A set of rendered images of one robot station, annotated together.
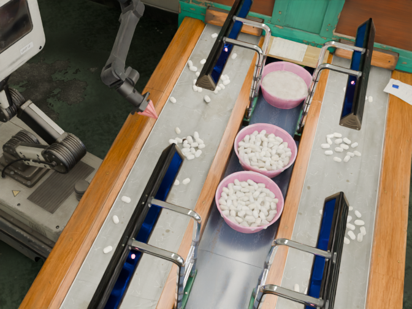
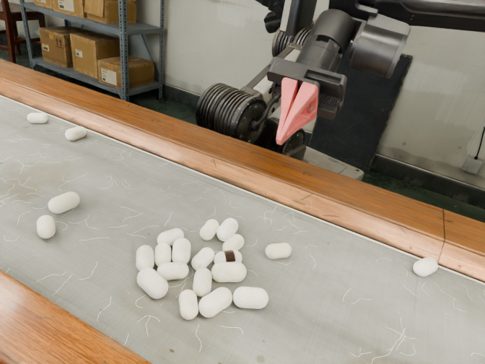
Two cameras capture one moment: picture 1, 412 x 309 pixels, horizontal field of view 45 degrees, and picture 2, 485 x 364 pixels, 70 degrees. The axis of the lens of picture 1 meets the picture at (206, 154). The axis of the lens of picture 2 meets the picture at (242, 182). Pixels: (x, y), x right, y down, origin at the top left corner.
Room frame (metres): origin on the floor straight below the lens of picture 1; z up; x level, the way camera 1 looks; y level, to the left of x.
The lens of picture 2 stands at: (1.43, -0.19, 1.03)
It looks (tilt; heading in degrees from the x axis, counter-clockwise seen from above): 31 degrees down; 99
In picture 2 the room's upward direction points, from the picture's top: 10 degrees clockwise
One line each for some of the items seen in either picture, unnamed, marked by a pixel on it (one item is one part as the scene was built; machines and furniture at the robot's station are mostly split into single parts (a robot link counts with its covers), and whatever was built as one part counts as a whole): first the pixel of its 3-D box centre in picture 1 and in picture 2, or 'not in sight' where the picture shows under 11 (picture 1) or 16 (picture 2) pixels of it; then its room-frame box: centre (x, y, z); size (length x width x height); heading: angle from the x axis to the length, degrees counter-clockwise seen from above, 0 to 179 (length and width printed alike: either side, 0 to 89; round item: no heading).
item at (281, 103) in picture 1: (284, 87); not in sight; (1.82, -0.34, 0.72); 0.27 x 0.27 x 0.10
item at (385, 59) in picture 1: (366, 54); not in sight; (2.01, -0.73, 0.83); 0.30 x 0.06 x 0.07; 78
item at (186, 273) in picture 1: (163, 262); not in sight; (0.74, 0.09, 0.90); 0.20 x 0.19 x 0.45; 168
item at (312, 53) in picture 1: (294, 52); not in sight; (2.03, -0.38, 0.77); 0.33 x 0.15 x 0.01; 78
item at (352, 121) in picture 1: (360, 68); not in sight; (1.59, -0.58, 1.08); 0.62 x 0.08 x 0.07; 168
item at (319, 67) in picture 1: (329, 95); not in sight; (1.60, -0.50, 0.90); 0.20 x 0.19 x 0.45; 168
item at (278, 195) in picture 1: (247, 205); not in sight; (1.11, -0.19, 0.72); 0.27 x 0.27 x 0.10
